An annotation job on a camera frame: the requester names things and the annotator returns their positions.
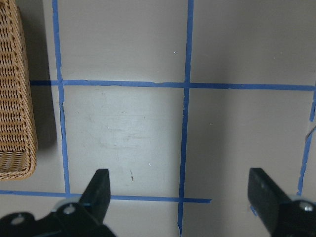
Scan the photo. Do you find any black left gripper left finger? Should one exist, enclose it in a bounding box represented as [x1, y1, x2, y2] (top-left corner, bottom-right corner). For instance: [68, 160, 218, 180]
[79, 169, 110, 226]

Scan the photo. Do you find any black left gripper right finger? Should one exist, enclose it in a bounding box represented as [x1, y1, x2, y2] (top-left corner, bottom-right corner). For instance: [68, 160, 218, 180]
[248, 168, 292, 234]

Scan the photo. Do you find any woven wicker basket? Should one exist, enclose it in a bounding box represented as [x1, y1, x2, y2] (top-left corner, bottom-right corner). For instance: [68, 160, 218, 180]
[0, 0, 38, 181]

